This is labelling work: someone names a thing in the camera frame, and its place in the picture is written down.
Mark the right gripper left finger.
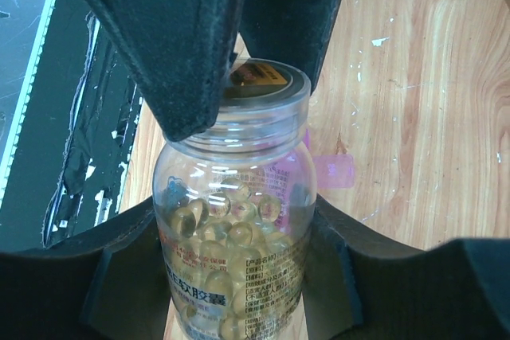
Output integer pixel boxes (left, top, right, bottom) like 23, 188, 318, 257
1, 198, 167, 339

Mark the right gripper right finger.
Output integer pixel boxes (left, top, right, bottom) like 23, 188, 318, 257
303, 198, 509, 339

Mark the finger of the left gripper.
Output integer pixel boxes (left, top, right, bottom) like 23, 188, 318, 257
85, 0, 244, 142
240, 0, 341, 88

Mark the clear bottle lid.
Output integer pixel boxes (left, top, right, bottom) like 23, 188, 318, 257
186, 58, 311, 153

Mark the pink weekly pill organizer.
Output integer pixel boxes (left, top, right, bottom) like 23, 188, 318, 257
274, 128, 355, 190

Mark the clear capsule bottle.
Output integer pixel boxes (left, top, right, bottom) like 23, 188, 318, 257
151, 116, 319, 340

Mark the grey slotted cable duct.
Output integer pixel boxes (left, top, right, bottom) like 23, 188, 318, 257
1, 0, 56, 195

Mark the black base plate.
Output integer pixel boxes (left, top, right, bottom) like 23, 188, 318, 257
1, 0, 143, 252

